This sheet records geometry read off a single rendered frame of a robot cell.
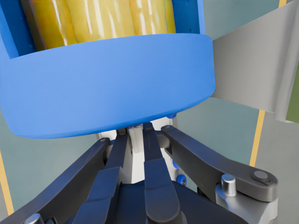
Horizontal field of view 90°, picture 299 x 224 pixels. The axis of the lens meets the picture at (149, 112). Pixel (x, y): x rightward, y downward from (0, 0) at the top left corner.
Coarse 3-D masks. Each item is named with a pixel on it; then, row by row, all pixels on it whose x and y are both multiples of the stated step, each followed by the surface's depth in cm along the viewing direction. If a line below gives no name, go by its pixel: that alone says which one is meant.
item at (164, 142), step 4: (144, 124) 18; (148, 124) 18; (152, 124) 18; (156, 132) 15; (160, 132) 15; (160, 136) 14; (164, 136) 14; (160, 140) 14; (164, 140) 14; (168, 140) 14; (160, 144) 14; (164, 144) 14; (168, 144) 14
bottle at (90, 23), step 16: (80, 0) 14; (96, 0) 14; (112, 0) 14; (128, 0) 16; (80, 16) 15; (96, 16) 14; (112, 16) 15; (128, 16) 16; (80, 32) 15; (96, 32) 15; (112, 32) 15; (128, 32) 16
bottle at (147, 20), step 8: (136, 0) 18; (144, 0) 18; (152, 0) 19; (160, 0) 19; (136, 8) 19; (144, 8) 19; (152, 8) 19; (160, 8) 19; (136, 16) 19; (144, 16) 19; (152, 16) 19; (160, 16) 20; (136, 24) 19; (144, 24) 19; (152, 24) 19; (160, 24) 20; (136, 32) 19; (144, 32) 19; (152, 32) 19; (160, 32) 20; (168, 32) 22
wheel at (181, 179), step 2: (180, 174) 45; (178, 176) 44; (180, 176) 44; (182, 176) 44; (184, 176) 44; (178, 178) 44; (180, 178) 43; (182, 178) 43; (184, 178) 44; (176, 180) 44; (178, 180) 43; (180, 180) 43; (182, 180) 43; (184, 180) 44; (178, 182) 43; (180, 182) 43; (182, 182) 43; (184, 182) 44; (182, 184) 43; (184, 184) 44
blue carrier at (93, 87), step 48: (0, 0) 21; (192, 0) 23; (0, 48) 11; (96, 48) 10; (144, 48) 11; (192, 48) 13; (0, 96) 13; (48, 96) 11; (96, 96) 11; (144, 96) 11; (192, 96) 13
